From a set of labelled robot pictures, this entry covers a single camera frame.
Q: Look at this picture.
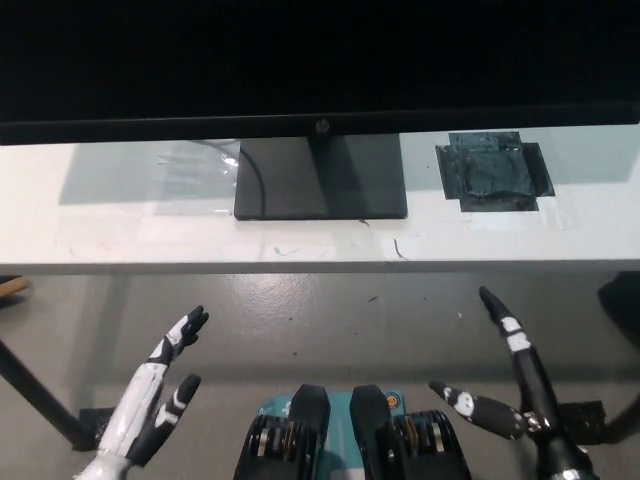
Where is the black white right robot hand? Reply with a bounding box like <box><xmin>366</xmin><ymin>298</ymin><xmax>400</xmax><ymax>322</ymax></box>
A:
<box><xmin>428</xmin><ymin>285</ymin><xmax>562</xmax><ymax>442</ymax></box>

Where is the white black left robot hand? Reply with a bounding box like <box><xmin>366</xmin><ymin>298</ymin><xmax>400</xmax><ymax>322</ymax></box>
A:
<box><xmin>96</xmin><ymin>305</ymin><xmax>210</xmax><ymax>465</ymax></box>

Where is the black HP computer monitor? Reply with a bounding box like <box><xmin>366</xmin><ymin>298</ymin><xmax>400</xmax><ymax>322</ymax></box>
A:
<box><xmin>0</xmin><ymin>0</ymin><xmax>640</xmax><ymax>222</ymax></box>

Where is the black teal robot body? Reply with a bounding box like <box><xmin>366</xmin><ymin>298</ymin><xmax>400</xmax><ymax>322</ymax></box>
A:
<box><xmin>233</xmin><ymin>383</ymin><xmax>474</xmax><ymax>480</ymax></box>

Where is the black floor tape patch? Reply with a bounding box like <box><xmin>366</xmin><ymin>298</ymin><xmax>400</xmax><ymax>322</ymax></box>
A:
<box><xmin>552</xmin><ymin>399</ymin><xmax>607</xmax><ymax>445</ymax></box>
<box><xmin>77</xmin><ymin>406</ymin><xmax>117</xmax><ymax>452</ymax></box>

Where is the black table leg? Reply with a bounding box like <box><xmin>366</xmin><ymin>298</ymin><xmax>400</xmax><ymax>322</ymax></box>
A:
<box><xmin>601</xmin><ymin>382</ymin><xmax>640</xmax><ymax>446</ymax></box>
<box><xmin>0</xmin><ymin>338</ymin><xmax>90</xmax><ymax>452</ymax></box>

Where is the black object on floor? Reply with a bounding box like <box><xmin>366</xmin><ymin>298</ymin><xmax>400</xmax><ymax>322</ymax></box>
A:
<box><xmin>596</xmin><ymin>269</ymin><xmax>640</xmax><ymax>347</ymax></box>

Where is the wooden stick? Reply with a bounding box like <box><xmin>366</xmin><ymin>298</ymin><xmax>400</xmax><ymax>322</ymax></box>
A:
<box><xmin>0</xmin><ymin>276</ymin><xmax>30</xmax><ymax>300</ymax></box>

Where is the black tape patch on table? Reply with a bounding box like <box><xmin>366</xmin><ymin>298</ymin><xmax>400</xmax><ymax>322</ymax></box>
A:
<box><xmin>433</xmin><ymin>130</ymin><xmax>557</xmax><ymax>213</ymax></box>

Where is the clear plastic tape sheet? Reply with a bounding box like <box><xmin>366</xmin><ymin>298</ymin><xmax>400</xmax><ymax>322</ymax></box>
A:
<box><xmin>153</xmin><ymin>141</ymin><xmax>239</xmax><ymax>219</ymax></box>

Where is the black monitor cable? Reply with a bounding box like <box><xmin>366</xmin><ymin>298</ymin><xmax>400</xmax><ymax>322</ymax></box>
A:
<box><xmin>199</xmin><ymin>139</ymin><xmax>267</xmax><ymax>219</ymax></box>

